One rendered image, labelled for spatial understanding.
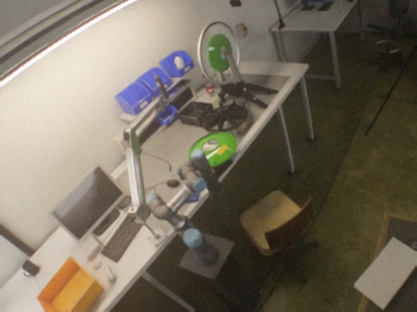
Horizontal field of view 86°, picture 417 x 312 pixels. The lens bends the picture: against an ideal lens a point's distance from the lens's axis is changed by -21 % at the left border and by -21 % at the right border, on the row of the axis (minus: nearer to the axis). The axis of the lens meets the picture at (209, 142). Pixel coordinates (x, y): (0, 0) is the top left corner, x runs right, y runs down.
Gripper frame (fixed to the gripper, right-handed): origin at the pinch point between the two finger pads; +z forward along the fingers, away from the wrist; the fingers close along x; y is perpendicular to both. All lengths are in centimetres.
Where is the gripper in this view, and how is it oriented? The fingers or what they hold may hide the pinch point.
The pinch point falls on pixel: (217, 200)
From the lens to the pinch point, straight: 149.5
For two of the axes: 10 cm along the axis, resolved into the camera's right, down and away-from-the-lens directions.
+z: 3.3, 7.3, 5.9
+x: -8.2, -0.8, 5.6
